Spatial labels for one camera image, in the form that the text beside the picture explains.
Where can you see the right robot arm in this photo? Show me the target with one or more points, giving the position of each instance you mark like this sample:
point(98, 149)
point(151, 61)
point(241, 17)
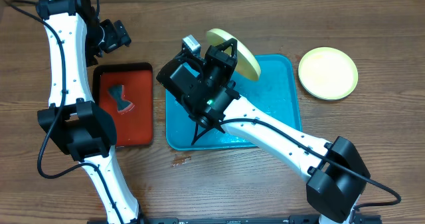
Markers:
point(334, 173)

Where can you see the blue plastic tray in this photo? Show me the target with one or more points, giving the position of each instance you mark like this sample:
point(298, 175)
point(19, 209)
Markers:
point(274, 93)

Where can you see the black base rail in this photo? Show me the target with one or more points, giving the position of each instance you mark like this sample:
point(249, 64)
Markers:
point(293, 219)

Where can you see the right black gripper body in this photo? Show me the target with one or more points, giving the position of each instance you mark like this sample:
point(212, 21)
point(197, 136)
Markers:
point(218, 77)

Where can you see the red and black tray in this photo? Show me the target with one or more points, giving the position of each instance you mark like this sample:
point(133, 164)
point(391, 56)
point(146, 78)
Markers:
point(134, 128)

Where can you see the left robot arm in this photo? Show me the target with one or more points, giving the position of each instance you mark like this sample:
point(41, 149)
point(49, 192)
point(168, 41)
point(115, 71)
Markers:
point(73, 121)

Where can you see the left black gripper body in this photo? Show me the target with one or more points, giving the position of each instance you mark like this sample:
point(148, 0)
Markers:
point(107, 41)

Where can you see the green plate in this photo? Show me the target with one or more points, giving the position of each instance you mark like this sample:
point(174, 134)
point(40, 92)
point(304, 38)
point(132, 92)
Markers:
point(247, 65)
point(328, 73)

